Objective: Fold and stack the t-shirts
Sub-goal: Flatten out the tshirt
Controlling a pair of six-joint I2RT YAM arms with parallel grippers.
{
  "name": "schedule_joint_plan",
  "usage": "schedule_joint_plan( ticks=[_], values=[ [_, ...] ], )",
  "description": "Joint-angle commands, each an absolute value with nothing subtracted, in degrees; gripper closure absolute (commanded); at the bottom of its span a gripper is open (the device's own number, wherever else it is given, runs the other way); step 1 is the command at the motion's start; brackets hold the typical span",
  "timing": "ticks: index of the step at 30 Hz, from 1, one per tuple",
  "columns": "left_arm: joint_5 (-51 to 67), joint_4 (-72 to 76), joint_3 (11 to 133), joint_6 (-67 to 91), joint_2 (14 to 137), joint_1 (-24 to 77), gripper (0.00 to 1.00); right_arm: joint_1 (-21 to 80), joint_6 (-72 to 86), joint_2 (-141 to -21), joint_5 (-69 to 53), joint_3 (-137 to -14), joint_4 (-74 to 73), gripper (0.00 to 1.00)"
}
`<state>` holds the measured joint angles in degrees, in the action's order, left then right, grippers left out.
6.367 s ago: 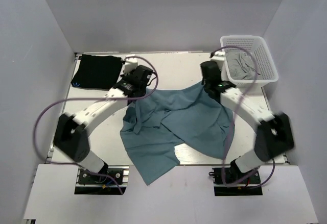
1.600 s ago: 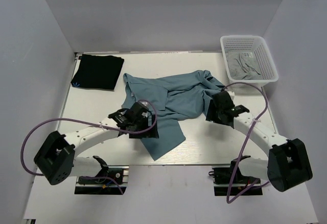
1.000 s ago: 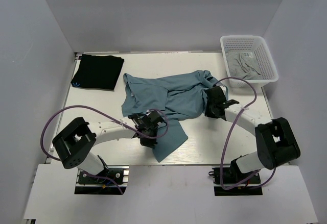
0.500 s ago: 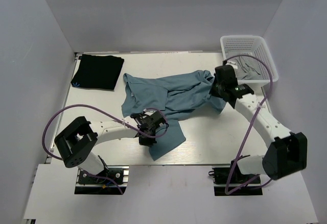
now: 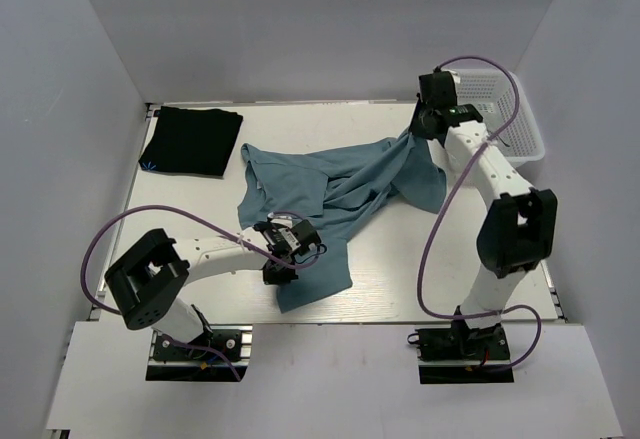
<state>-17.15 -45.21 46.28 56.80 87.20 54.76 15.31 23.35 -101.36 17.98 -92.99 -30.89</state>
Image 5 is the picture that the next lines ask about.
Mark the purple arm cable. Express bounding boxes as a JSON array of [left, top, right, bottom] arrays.
[[81, 203, 329, 381], [417, 54, 542, 371]]

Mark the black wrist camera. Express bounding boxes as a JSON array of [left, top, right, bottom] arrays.
[[418, 69, 484, 127], [253, 219, 322, 258]]

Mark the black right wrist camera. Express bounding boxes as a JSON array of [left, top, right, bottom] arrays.
[[418, 69, 484, 127]]

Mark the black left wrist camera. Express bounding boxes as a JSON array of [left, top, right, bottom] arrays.
[[253, 219, 322, 258]]

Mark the white plastic basket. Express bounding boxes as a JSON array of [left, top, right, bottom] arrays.
[[449, 67, 545, 168]]

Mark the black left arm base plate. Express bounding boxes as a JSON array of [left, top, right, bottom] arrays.
[[145, 326, 253, 383]]

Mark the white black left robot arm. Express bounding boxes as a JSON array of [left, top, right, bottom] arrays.
[[105, 222, 315, 343]]

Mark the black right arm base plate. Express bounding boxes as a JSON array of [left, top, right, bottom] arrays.
[[407, 326, 514, 385]]

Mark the folded black t shirt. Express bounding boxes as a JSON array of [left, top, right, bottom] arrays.
[[139, 106, 243, 178]]

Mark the teal blue t shirt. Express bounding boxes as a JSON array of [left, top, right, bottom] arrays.
[[238, 132, 447, 313]]

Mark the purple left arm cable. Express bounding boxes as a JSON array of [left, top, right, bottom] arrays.
[[81, 203, 329, 381]]

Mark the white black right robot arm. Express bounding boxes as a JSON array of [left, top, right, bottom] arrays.
[[409, 100, 558, 331]]

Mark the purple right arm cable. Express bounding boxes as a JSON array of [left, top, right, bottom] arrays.
[[417, 54, 542, 371]]

